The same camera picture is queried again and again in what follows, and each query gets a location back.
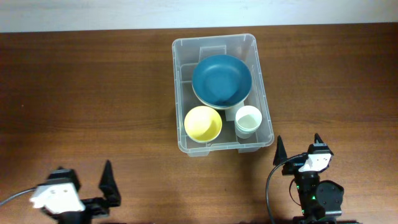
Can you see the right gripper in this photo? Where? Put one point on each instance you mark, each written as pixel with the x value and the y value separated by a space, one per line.
pixel 292 167

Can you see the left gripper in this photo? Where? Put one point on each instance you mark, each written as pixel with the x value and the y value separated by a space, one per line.
pixel 48 214

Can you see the grey cup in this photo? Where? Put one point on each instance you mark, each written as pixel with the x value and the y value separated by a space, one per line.
pixel 244 134

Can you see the white cup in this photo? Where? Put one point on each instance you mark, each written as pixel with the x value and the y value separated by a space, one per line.
pixel 248 116

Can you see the cream plate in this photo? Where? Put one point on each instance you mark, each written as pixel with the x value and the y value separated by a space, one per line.
pixel 219 107

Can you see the yellow bowl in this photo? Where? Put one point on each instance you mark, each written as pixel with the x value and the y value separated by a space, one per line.
pixel 203 119

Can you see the dark blue plate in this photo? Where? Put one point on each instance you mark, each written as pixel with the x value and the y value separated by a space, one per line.
pixel 222 80

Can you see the green cup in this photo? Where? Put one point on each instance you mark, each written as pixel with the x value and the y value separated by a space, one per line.
pixel 247 129

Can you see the white bowl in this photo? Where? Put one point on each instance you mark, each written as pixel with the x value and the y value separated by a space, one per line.
pixel 202 137

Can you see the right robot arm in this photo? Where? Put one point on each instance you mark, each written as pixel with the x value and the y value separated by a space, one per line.
pixel 320 201

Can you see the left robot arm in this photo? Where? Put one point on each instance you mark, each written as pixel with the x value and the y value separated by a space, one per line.
pixel 58 197

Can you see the white label in bin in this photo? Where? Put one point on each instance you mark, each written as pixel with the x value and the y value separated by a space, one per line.
pixel 230 114

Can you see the clear plastic storage bin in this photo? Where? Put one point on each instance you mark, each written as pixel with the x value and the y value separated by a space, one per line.
pixel 187 53

